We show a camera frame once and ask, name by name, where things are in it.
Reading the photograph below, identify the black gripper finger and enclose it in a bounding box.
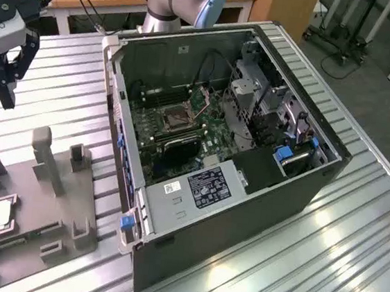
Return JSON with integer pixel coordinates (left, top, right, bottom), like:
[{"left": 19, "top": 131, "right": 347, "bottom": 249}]
[{"left": 0, "top": 28, "right": 42, "bottom": 113}]

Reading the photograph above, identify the black RAM slot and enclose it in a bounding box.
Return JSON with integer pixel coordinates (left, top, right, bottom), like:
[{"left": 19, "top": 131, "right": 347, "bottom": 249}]
[
  {"left": 145, "top": 90, "right": 192, "bottom": 108},
  {"left": 143, "top": 126, "right": 201, "bottom": 153},
  {"left": 143, "top": 83, "right": 190, "bottom": 101},
  {"left": 145, "top": 121, "right": 201, "bottom": 146}
]

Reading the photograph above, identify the CPU socket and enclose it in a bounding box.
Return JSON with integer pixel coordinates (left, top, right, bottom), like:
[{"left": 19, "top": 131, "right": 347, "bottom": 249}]
[{"left": 160, "top": 103, "right": 196, "bottom": 137}]

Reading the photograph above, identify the grey parts rack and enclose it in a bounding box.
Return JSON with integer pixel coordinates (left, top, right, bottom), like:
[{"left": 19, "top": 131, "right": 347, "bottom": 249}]
[{"left": 0, "top": 121, "right": 110, "bottom": 292}]

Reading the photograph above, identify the green RAM stick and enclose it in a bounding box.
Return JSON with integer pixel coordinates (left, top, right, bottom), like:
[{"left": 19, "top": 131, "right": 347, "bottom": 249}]
[{"left": 0, "top": 215, "right": 62, "bottom": 255}]

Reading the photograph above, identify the black graphics card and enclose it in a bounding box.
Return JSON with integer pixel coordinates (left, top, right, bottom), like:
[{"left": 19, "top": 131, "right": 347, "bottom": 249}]
[{"left": 151, "top": 130, "right": 204, "bottom": 184}]

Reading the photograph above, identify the metal socket cover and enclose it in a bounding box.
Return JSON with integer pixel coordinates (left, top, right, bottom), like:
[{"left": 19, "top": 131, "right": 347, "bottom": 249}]
[{"left": 183, "top": 84, "right": 217, "bottom": 120}]

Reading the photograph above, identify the blue case latch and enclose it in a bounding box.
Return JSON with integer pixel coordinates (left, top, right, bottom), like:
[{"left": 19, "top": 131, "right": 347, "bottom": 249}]
[{"left": 119, "top": 214, "right": 137, "bottom": 234}]

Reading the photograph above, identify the green motherboard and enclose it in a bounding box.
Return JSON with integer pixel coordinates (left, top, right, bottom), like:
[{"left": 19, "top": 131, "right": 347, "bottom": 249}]
[{"left": 121, "top": 76, "right": 247, "bottom": 189}]

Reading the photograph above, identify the silver power supply unit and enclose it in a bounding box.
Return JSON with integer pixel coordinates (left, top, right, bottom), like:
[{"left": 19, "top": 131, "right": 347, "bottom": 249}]
[{"left": 139, "top": 150, "right": 252, "bottom": 246}]

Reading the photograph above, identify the small silver heatsink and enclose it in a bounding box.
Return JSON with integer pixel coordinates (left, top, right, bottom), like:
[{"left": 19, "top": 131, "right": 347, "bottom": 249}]
[{"left": 202, "top": 155, "right": 222, "bottom": 167}]

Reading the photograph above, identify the silver drive cage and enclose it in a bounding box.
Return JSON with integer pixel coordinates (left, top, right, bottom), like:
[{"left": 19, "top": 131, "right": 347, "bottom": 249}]
[{"left": 222, "top": 36, "right": 268, "bottom": 141}]

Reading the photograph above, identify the black plastic shroud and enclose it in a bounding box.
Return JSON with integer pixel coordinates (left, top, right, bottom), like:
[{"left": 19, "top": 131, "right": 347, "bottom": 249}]
[{"left": 228, "top": 143, "right": 291, "bottom": 199}]

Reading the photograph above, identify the wooden cabinet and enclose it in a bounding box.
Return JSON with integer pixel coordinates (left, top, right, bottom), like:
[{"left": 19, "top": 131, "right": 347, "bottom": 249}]
[{"left": 251, "top": 0, "right": 319, "bottom": 44}]

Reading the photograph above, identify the black PC case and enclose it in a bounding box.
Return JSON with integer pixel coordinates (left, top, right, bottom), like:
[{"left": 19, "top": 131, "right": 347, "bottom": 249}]
[{"left": 75, "top": 2, "right": 367, "bottom": 292}]

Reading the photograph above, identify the black wheeled stand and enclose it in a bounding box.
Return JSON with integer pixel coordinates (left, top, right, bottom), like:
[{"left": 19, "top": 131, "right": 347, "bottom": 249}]
[{"left": 301, "top": 0, "right": 377, "bottom": 69}]

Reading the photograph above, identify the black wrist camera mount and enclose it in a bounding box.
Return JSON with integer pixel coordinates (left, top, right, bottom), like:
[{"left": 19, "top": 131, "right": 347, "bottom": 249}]
[{"left": 0, "top": 0, "right": 44, "bottom": 33}]

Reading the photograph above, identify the black curved case cable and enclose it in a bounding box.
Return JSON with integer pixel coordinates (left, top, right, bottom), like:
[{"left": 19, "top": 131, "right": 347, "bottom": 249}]
[{"left": 191, "top": 47, "right": 236, "bottom": 91}]

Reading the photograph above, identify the silver metal bracket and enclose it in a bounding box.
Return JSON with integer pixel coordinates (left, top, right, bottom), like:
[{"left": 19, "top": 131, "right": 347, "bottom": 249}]
[{"left": 262, "top": 83, "right": 290, "bottom": 112}]

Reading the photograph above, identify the blue disk carrier handle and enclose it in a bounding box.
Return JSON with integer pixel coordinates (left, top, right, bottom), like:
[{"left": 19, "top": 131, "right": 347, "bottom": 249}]
[{"left": 272, "top": 144, "right": 294, "bottom": 168}]

